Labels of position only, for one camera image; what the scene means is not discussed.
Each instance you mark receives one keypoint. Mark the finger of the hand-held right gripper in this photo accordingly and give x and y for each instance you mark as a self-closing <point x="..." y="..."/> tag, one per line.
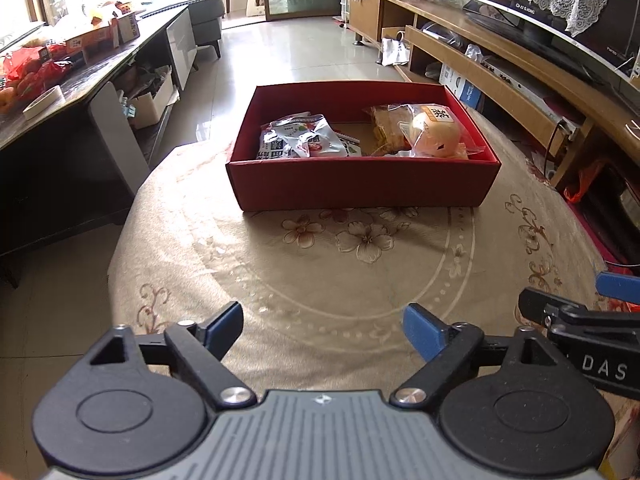
<point x="560" y="312"/>
<point x="620" y="287"/>

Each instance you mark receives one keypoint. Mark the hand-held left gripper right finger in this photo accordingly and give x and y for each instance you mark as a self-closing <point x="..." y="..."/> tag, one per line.
<point x="422" y="330"/>

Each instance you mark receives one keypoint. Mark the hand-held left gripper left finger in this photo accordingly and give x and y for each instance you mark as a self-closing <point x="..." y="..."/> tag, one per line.
<point x="225" y="327"/>

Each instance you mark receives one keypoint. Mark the red cardboard box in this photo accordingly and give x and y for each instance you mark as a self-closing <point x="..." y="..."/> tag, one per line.
<point x="360" y="185"/>

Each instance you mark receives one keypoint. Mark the grey shrimp print snack packet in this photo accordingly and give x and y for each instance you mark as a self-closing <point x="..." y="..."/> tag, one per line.
<point x="275" y="147"/>

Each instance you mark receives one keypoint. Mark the steamed cake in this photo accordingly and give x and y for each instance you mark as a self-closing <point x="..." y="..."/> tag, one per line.
<point x="435" y="132"/>

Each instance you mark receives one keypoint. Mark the clear bag of yellow cubes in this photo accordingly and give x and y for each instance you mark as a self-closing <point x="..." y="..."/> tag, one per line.
<point x="387" y="130"/>

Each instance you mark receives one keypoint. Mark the clear sausage packet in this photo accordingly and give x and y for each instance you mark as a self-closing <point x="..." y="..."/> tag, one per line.
<point x="320" y="135"/>

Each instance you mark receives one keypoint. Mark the red net bag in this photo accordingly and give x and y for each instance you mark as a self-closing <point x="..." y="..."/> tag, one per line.
<point x="590" y="185"/>

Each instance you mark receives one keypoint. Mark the white power strip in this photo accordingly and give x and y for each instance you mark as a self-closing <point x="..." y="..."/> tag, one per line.
<point x="567" y="126"/>

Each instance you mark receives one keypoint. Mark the dark long desk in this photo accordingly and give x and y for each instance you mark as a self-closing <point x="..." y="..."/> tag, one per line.
<point x="60" y="170"/>

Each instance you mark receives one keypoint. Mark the open cardboard box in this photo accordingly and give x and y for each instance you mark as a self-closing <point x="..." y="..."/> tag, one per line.
<point x="150" y="105"/>

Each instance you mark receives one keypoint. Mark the blue white box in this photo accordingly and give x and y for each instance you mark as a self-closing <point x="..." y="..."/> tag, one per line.
<point x="470" y="95"/>

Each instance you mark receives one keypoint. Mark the wooden television cabinet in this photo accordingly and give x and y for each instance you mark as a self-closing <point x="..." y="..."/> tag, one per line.
<point x="525" y="70"/>

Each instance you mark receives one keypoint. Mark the black television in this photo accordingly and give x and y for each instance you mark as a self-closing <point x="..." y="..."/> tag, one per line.
<point x="595" y="45"/>

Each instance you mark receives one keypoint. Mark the white shopping bag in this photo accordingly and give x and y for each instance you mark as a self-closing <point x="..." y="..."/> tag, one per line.
<point x="395" y="52"/>

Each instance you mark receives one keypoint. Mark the white flat box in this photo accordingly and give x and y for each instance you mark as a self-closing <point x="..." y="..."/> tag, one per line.
<point x="42" y="102"/>

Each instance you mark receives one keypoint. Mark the clear plastic cover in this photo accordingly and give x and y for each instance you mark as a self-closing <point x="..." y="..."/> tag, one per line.
<point x="440" y="35"/>

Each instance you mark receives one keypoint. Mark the grey sofa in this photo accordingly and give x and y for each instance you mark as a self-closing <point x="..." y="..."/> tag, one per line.
<point x="205" y="20"/>

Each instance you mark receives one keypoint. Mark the bag of oranges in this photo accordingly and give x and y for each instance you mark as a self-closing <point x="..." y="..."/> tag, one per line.
<point x="12" y="97"/>

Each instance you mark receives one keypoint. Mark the orange white carton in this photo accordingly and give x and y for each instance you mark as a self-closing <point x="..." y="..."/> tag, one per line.
<point x="92" y="40"/>

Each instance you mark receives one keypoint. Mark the small printed carton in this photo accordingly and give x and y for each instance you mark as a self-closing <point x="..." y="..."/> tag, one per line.
<point x="127" y="25"/>

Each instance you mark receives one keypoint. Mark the red plastic bags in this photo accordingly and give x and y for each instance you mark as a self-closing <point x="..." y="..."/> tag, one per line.
<point x="35" y="67"/>

